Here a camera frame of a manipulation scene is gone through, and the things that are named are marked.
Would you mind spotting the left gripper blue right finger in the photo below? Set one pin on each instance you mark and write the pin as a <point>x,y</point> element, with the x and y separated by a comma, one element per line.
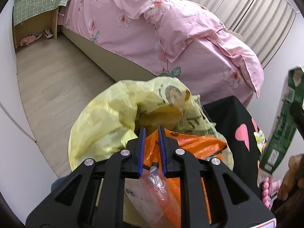
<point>161,142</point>

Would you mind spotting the yellow plastic trash bag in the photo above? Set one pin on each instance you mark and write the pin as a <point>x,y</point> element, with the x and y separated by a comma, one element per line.
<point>115,116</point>

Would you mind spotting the wooden bedside table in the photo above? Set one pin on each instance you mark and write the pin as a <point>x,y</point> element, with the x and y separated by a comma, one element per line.
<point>38,23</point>

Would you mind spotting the yellow white snack wrapper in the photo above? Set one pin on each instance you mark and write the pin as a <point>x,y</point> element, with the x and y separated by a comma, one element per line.
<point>261,140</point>

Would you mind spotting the green white milk carton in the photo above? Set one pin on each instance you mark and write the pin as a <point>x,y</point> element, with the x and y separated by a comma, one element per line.
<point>284,126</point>

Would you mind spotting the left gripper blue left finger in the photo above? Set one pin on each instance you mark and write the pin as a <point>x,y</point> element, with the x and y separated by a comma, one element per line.
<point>142,136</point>

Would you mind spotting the orange plastic bag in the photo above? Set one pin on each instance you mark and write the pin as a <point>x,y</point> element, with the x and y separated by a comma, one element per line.
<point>187,151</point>

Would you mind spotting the bed with pink duvet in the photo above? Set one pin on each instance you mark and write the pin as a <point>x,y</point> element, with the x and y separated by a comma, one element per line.
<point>171,38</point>

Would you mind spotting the pink slipper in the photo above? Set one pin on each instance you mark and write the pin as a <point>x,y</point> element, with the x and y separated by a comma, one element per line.
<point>27,40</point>

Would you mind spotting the white sneaker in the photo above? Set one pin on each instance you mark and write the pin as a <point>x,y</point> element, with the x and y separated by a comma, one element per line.
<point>47,33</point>

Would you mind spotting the person's right hand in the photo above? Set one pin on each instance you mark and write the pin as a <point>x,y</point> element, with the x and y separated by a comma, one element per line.
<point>289,180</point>

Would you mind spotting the pink bead string toy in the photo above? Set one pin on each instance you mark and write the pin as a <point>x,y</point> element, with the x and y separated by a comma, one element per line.
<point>269,191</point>

